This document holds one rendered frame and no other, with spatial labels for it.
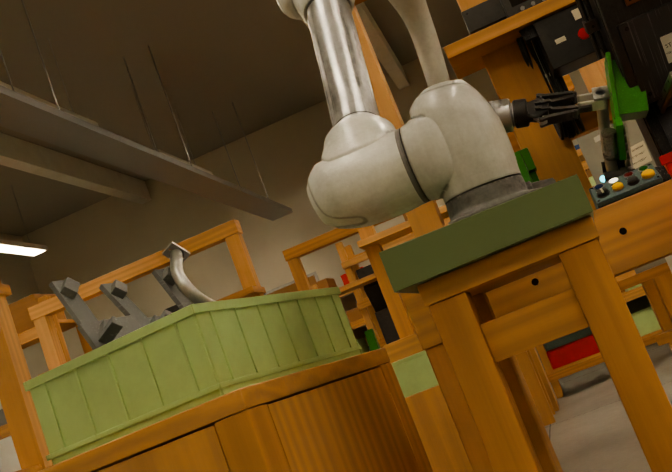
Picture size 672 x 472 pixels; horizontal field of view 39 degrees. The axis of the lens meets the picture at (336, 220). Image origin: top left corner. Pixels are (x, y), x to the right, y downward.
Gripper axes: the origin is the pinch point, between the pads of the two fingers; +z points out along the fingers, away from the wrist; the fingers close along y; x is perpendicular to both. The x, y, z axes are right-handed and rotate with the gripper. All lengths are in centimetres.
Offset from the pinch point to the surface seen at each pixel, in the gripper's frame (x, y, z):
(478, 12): -11.6, 38.9, -27.0
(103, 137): 196, 364, -346
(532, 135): 19.7, 17.7, -16.8
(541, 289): 10, -58, -18
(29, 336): 277, 238, -401
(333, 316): 4, -65, -64
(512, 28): -9.3, 29.7, -17.9
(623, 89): -6.6, -7.0, 7.5
